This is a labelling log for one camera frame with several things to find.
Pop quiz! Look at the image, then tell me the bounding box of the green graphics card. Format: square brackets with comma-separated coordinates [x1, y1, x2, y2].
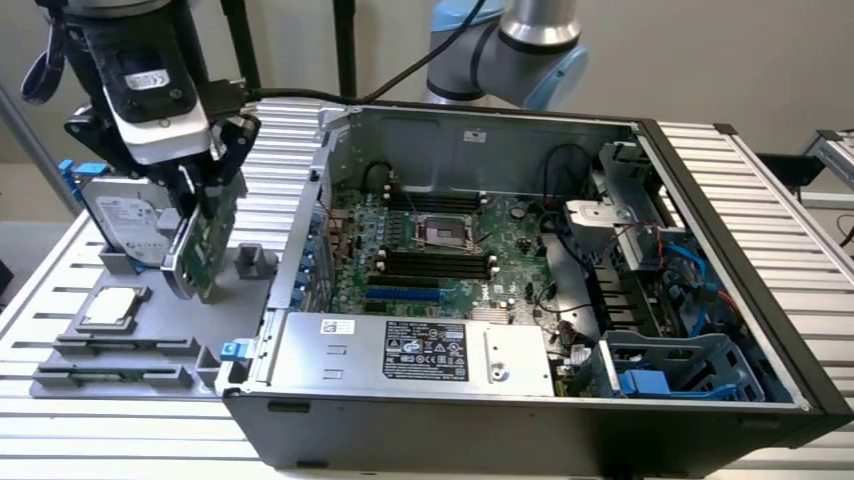
[159, 183, 250, 305]

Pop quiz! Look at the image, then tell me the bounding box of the blue disk bracket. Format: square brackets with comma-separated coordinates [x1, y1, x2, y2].
[58, 158, 110, 222]

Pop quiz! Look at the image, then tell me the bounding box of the thick black camera cable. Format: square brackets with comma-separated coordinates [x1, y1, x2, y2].
[248, 0, 517, 103]

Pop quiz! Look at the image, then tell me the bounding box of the silver CPU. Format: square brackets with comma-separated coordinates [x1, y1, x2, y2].
[78, 286, 153, 330]

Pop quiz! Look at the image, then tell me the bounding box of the silver hard disk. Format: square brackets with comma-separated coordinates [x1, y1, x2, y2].
[82, 176, 187, 267]

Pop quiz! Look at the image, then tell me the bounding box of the green motherboard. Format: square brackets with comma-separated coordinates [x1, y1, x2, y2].
[318, 191, 570, 332]

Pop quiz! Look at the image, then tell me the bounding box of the black open PC case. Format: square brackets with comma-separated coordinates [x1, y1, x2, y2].
[218, 101, 854, 475]

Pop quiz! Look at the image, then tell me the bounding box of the black expansion slot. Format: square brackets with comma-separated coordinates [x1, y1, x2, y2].
[365, 276, 444, 290]

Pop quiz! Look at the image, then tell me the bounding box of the grey parts rack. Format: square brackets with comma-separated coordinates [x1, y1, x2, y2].
[29, 239, 284, 401]

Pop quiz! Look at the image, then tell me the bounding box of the CPU socket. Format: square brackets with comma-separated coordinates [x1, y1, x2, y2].
[412, 212, 481, 250]

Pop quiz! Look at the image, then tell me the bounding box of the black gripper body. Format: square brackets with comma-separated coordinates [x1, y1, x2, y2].
[65, 9, 246, 197]

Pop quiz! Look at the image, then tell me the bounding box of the black stand pole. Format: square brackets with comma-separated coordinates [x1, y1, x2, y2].
[220, 0, 264, 92]
[333, 0, 364, 99]

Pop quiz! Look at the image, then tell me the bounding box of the grey disk bay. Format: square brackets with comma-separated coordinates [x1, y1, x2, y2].
[596, 328, 768, 402]

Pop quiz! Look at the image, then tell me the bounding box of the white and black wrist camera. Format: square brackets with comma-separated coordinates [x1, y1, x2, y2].
[99, 44, 217, 165]

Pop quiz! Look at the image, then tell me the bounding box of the black power wire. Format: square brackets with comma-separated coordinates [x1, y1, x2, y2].
[541, 143, 597, 202]

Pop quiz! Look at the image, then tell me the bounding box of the green RAM stick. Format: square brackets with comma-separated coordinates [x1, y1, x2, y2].
[38, 366, 183, 383]

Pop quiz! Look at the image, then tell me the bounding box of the blue disk bay latch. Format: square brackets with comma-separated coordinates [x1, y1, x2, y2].
[618, 368, 675, 400]

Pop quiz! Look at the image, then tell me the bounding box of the black table bracket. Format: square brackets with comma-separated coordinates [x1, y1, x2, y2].
[756, 151, 824, 190]

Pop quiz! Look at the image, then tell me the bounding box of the metal drive cage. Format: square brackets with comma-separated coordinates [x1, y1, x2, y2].
[565, 141, 688, 272]

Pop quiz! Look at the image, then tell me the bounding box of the silver power supply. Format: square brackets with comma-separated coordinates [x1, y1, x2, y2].
[269, 311, 561, 398]

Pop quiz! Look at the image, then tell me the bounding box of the black RAM slot bank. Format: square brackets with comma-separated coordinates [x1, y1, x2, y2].
[382, 186, 484, 217]
[376, 246, 501, 280]

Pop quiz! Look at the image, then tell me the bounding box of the blue looped cable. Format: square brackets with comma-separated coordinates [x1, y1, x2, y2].
[18, 18, 70, 105]

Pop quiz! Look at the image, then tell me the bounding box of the silver chipset heat sink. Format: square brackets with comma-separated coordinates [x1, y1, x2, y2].
[470, 306, 514, 325]

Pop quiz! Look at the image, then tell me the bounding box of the blue data wire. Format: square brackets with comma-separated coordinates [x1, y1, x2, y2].
[659, 238, 731, 342]

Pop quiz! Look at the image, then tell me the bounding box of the short black wire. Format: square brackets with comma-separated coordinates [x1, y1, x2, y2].
[362, 159, 394, 187]

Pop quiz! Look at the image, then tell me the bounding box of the blue expansion slot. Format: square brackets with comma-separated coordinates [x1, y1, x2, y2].
[364, 286, 444, 305]

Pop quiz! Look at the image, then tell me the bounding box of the blue case latch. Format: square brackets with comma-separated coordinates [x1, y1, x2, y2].
[220, 338, 254, 365]

